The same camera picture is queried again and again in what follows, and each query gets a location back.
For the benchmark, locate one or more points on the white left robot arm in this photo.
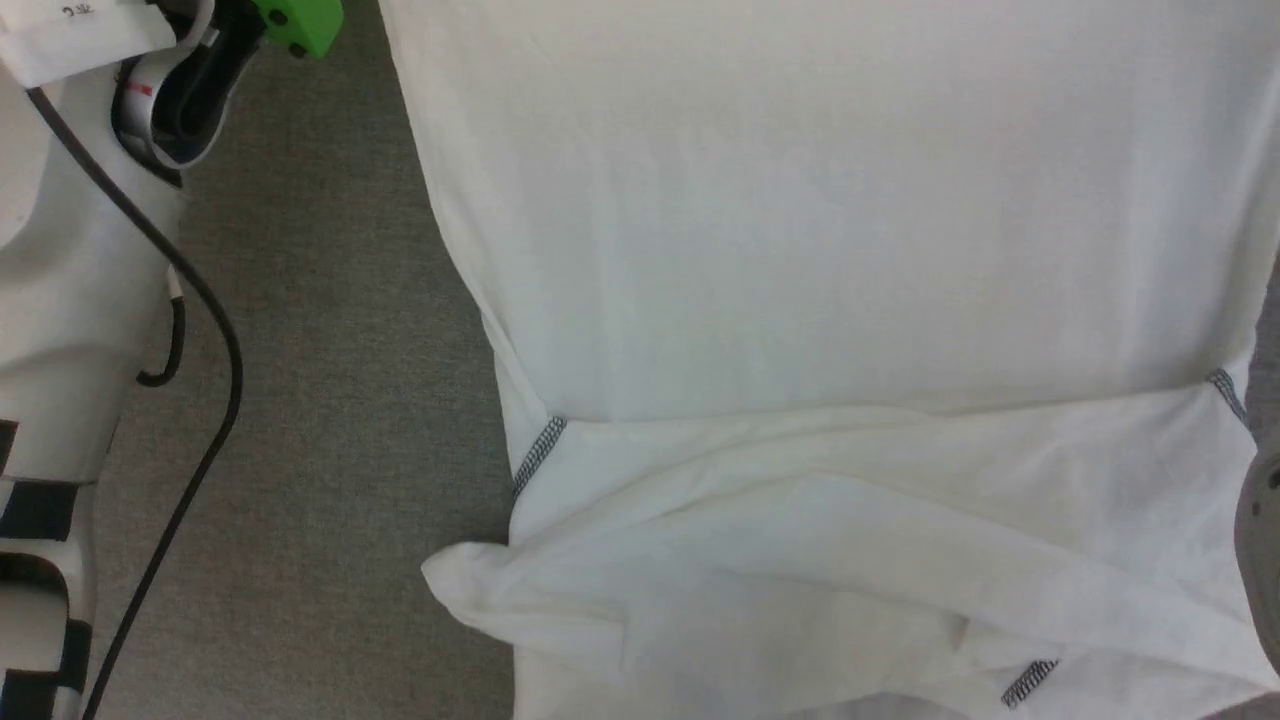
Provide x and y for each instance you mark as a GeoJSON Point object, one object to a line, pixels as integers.
{"type": "Point", "coordinates": [70, 260]}

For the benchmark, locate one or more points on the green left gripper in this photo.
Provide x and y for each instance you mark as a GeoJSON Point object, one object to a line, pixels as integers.
{"type": "Point", "coordinates": [305, 25]}

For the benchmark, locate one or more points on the white shirt with grey stitching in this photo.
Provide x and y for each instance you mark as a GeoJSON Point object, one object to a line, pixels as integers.
{"type": "Point", "coordinates": [800, 300]}

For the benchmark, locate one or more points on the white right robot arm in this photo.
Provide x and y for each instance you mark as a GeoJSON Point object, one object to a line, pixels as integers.
{"type": "Point", "coordinates": [1260, 560]}

